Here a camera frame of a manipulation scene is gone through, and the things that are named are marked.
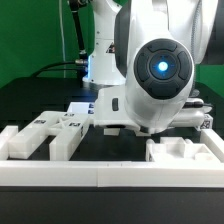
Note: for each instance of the white U-shaped fence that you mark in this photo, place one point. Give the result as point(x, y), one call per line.
point(120, 174)

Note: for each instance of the white tagged cube nut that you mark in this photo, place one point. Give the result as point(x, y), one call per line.
point(208, 122)

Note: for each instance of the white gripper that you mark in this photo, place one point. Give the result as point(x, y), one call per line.
point(109, 111)

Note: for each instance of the white chair back part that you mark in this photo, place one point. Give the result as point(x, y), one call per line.
point(68, 130)

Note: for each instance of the white marker sheet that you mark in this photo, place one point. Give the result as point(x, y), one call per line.
point(81, 107)

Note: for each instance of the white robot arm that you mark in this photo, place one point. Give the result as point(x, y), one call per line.
point(144, 62)

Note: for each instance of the white chair seat part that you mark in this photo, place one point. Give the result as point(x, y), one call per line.
point(177, 149)

